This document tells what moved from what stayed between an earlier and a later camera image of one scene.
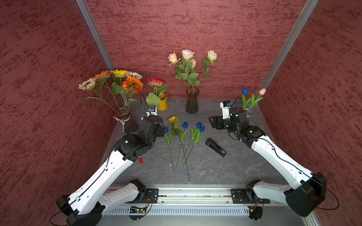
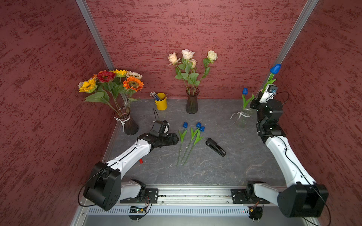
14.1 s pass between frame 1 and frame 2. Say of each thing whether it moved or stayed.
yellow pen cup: stayed
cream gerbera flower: stayed
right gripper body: moved
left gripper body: moved
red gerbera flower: moved
